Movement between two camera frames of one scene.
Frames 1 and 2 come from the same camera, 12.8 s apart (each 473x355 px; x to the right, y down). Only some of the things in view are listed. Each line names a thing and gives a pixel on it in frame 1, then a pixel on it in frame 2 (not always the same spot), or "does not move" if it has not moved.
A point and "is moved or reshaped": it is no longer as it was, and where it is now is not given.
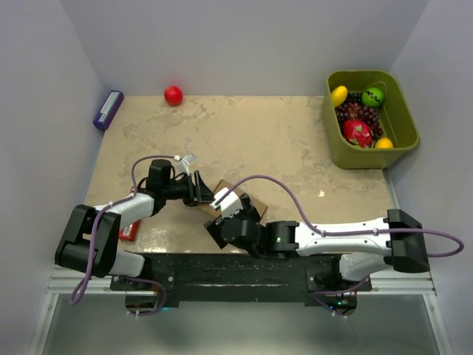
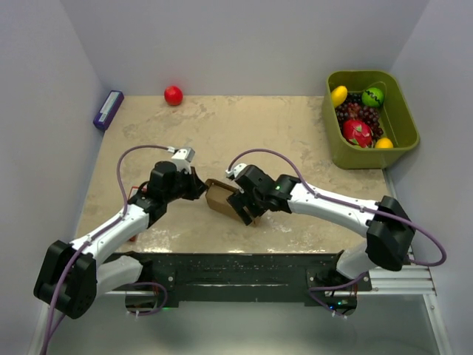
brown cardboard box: [259, 208] is moved or reshaped
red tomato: [173, 95] does not move
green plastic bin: [397, 120] does not move
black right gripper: [213, 227] to [239, 202]
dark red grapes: [353, 109] does not move
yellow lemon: [338, 95] does not move
